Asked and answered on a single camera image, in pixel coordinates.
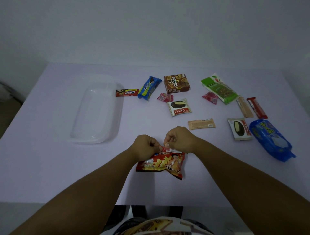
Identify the large blue snack bag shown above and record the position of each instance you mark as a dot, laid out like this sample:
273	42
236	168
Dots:
270	139

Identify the person's right hand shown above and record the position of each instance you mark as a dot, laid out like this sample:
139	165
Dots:
181	139

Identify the clear plastic container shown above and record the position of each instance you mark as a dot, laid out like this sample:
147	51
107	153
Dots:
93	110

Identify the white chocolate pie packet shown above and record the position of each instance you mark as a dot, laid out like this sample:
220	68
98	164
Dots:
179	107
239	129

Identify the person's left hand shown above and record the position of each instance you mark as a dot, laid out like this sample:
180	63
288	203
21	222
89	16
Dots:
143	148

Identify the person's left forearm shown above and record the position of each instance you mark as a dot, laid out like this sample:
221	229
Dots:
82	196

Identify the brown biscuit box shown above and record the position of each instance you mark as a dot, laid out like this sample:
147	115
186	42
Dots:
176	83

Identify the person's right forearm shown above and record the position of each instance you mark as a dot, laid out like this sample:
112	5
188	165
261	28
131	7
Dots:
249	191

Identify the blue sandwich cookie packet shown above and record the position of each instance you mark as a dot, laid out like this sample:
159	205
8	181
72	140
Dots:
149	87

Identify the pink candy wrapper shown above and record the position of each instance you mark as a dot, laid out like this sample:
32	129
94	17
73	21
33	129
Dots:
165	97
210	97

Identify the person's right thumb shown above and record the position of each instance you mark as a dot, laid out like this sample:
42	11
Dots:
174	145

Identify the red potato chip packet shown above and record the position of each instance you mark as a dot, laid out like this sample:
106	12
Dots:
162	162

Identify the person's patterned clothing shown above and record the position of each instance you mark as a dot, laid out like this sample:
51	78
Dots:
159	226

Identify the beige wafer bar packet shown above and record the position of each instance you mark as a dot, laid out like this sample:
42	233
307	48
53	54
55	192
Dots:
244	107
201	124

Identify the person's left fingers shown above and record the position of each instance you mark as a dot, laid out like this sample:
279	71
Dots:
155	145

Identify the green snack packet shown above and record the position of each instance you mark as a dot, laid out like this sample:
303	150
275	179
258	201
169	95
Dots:
220	88

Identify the red chocolate cookie packet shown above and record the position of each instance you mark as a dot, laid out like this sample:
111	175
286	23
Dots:
127	92

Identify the red wafer bar packet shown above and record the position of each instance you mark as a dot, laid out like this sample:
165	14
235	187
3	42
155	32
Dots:
257	108

